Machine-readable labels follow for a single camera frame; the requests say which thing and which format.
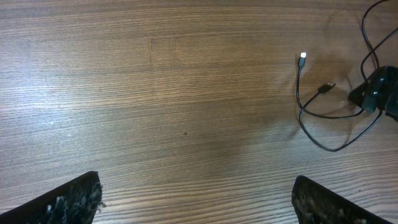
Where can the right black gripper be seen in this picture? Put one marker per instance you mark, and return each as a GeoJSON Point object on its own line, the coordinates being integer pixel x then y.
{"type": "Point", "coordinates": [378, 92]}

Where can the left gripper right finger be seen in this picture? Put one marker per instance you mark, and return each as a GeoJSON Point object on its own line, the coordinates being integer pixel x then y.
{"type": "Point", "coordinates": [315, 204]}

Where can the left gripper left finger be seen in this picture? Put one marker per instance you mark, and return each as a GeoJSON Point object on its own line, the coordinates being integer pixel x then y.
{"type": "Point", "coordinates": [76, 201]}

